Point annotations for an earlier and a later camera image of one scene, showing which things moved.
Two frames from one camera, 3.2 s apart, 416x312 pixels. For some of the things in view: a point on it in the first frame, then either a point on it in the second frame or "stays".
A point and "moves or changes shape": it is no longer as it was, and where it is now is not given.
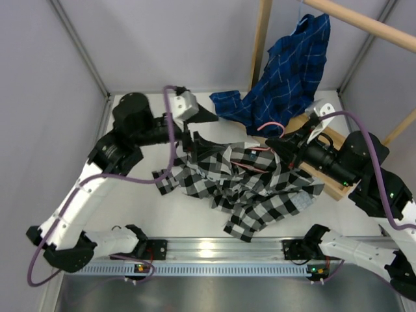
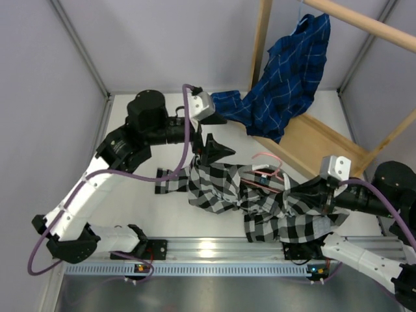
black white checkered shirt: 245,181 moves or changes shape
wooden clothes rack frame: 333,186 stays
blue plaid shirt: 285,86 stays
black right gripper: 292,146 → 315,190
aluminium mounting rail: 213,249 stays
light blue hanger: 299,23 stays
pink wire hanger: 261,148 → 261,185
